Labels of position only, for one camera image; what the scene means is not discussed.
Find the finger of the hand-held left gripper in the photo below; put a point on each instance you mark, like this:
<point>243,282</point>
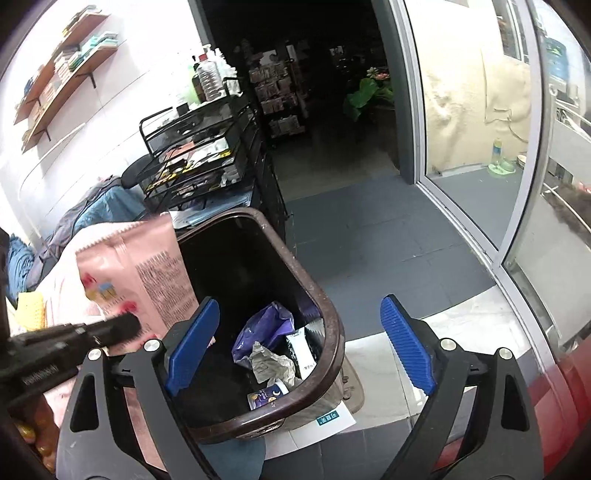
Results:
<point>115,328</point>

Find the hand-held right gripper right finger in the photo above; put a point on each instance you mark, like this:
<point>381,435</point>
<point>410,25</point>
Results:
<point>408,341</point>

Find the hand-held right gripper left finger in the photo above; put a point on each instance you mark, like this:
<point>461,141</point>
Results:
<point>191,341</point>

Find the pink snack packet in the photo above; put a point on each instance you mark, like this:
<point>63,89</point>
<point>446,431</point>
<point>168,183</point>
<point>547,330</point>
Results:
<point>138,272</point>

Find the purple plastic packet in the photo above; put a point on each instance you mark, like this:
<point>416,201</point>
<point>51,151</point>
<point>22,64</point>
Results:
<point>263,327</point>

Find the dark brown trash bin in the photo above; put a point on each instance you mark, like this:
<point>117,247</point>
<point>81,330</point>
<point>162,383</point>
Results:
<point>221,258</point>

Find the person's left hand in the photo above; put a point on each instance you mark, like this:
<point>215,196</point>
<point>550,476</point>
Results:
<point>39,415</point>

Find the yellow textured wrapper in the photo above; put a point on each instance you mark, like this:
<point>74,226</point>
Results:
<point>30,311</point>

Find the pink polka dot blanket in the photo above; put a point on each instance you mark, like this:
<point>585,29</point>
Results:
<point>64,286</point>

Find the crumpled silver wrapper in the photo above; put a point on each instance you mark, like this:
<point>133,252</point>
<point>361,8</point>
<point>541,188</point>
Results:
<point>272,364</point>

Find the blue printed cup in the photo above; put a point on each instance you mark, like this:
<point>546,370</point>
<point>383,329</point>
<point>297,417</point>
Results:
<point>268,394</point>

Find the white and black packet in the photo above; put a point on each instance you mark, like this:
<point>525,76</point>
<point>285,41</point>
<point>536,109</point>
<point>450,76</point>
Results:
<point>302,355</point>

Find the white paper sheet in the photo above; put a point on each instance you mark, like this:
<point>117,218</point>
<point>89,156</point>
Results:
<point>332,417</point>

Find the pile of blue sheets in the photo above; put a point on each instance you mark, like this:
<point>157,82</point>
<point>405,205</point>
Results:
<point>21,263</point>

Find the grey blanket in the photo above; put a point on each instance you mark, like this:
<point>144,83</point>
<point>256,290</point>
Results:
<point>69,221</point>

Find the blue massage bed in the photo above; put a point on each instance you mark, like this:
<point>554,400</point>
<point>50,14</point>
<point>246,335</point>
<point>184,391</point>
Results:
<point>106,203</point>

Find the black round stool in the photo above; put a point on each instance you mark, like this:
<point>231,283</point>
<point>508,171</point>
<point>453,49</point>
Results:
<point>134,170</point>

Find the red glossy panel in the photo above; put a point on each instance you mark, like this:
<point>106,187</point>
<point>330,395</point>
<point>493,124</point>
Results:
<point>554,415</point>

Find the black mesh cart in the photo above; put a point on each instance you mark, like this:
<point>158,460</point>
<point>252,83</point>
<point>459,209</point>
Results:
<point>198,138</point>

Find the small spray bottle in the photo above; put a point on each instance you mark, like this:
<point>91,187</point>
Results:
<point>497,152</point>

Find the glass sliding door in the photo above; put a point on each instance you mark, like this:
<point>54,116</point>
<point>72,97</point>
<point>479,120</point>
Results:
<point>413,115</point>

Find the green potted plant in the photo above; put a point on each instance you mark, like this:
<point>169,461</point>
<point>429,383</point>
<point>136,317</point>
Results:
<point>364,97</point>

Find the green pump bottle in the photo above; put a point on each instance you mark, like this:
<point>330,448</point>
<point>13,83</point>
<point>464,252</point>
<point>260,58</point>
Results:
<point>191,87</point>

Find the clear pump bottle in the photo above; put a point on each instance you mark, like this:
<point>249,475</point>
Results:
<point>210,81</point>

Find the display rack of packets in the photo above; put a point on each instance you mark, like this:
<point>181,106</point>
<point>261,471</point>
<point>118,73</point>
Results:
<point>277,92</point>

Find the row of small boxes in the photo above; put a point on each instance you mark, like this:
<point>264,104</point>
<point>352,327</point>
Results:
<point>74,21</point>

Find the blue water jug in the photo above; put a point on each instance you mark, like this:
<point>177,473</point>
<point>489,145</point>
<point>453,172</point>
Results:
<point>558,60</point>

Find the wooden wall shelf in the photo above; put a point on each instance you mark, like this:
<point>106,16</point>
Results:
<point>69,50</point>
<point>78,81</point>

